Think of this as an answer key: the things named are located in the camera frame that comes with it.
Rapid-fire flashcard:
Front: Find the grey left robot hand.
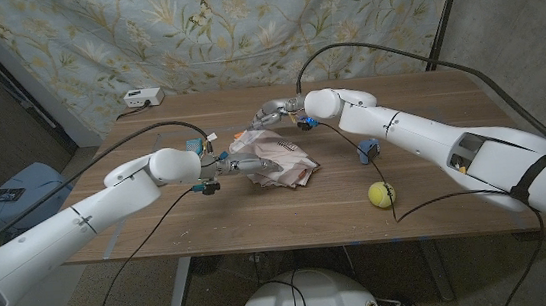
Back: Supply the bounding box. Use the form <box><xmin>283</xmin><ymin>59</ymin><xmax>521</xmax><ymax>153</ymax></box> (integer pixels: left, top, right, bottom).
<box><xmin>200</xmin><ymin>146</ymin><xmax>285</xmax><ymax>182</ymax></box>

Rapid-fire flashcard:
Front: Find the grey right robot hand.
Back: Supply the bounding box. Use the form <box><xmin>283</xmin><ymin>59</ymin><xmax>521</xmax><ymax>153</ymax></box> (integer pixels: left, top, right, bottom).
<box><xmin>247</xmin><ymin>95</ymin><xmax>309</xmax><ymax>131</ymax></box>

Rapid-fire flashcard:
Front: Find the beige cloth with orange stripes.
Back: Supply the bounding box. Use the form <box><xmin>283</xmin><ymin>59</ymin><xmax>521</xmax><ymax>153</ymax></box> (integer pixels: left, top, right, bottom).
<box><xmin>227</xmin><ymin>122</ymin><xmax>322</xmax><ymax>195</ymax></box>

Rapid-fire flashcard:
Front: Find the yellow tennis ball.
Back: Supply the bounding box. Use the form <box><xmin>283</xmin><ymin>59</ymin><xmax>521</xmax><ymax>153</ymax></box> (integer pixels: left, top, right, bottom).
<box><xmin>366</xmin><ymin>179</ymin><xmax>398</xmax><ymax>211</ymax></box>

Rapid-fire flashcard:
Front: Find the floral printed backdrop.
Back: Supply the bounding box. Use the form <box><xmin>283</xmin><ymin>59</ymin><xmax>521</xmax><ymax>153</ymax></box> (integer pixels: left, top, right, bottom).
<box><xmin>0</xmin><ymin>0</ymin><xmax>475</xmax><ymax>150</ymax></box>

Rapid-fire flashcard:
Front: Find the white power box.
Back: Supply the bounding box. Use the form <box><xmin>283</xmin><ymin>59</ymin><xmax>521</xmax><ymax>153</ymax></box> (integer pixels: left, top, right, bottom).
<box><xmin>121</xmin><ymin>86</ymin><xmax>167</xmax><ymax>110</ymax></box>

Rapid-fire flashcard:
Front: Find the grey metal table leg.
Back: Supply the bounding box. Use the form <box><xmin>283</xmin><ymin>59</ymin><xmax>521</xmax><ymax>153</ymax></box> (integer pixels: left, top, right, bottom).
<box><xmin>419</xmin><ymin>236</ymin><xmax>455</xmax><ymax>304</ymax></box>
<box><xmin>164</xmin><ymin>255</ymin><xmax>197</xmax><ymax>306</ymax></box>

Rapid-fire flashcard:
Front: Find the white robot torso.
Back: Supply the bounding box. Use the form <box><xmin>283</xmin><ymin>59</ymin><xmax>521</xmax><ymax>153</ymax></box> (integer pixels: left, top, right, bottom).
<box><xmin>234</xmin><ymin>261</ymin><xmax>383</xmax><ymax>306</ymax></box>

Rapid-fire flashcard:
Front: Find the black backdrop stand pole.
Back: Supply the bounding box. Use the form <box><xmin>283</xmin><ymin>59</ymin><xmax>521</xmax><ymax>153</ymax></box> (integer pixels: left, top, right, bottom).
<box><xmin>0</xmin><ymin>0</ymin><xmax>81</xmax><ymax>161</ymax></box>
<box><xmin>418</xmin><ymin>0</ymin><xmax>477</xmax><ymax>73</ymax></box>

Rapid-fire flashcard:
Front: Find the blue plastic bin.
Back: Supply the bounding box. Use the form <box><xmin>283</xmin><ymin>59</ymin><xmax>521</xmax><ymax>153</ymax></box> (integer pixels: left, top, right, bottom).
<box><xmin>0</xmin><ymin>158</ymin><xmax>78</xmax><ymax>237</ymax></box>

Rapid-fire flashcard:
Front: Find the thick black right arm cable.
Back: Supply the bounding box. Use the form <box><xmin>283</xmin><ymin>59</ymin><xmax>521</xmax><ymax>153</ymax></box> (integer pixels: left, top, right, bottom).
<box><xmin>291</xmin><ymin>22</ymin><xmax>546</xmax><ymax>189</ymax></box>

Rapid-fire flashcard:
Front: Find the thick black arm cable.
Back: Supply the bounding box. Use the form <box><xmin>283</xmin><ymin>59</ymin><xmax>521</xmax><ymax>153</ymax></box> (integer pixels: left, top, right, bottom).
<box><xmin>0</xmin><ymin>116</ymin><xmax>220</xmax><ymax>259</ymax></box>
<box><xmin>291</xmin><ymin>22</ymin><xmax>546</xmax><ymax>189</ymax></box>

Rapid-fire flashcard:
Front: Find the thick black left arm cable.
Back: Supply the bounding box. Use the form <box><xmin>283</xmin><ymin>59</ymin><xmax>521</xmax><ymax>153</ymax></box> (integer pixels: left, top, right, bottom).
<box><xmin>0</xmin><ymin>116</ymin><xmax>220</xmax><ymax>259</ymax></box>

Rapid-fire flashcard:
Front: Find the small blue toy camera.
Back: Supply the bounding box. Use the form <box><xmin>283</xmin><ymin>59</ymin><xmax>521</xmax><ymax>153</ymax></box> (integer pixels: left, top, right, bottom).
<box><xmin>355</xmin><ymin>137</ymin><xmax>383</xmax><ymax>167</ymax></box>

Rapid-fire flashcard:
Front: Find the black power box cable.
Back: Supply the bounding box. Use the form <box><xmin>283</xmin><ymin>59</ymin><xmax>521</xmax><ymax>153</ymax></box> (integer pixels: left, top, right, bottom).
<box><xmin>115</xmin><ymin>99</ymin><xmax>153</xmax><ymax>122</ymax></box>

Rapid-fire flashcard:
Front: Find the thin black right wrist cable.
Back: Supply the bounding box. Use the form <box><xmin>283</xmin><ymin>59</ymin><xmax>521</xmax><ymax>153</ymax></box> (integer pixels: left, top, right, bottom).
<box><xmin>317</xmin><ymin>101</ymin><xmax>546</xmax><ymax>306</ymax></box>

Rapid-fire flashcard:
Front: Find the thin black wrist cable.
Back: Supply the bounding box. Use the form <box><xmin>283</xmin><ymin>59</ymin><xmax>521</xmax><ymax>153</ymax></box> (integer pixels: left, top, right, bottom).
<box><xmin>317</xmin><ymin>101</ymin><xmax>546</xmax><ymax>306</ymax></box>
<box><xmin>76</xmin><ymin>180</ymin><xmax>232</xmax><ymax>306</ymax></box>

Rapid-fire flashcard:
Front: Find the black torso cable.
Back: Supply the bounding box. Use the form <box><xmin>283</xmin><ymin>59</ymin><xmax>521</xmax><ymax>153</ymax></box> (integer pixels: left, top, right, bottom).
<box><xmin>259</xmin><ymin>269</ymin><xmax>310</xmax><ymax>306</ymax></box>

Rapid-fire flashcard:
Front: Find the thin black left wrist cable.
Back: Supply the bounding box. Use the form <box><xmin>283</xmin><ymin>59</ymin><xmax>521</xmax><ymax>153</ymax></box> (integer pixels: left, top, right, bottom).
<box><xmin>76</xmin><ymin>180</ymin><xmax>232</xmax><ymax>306</ymax></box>

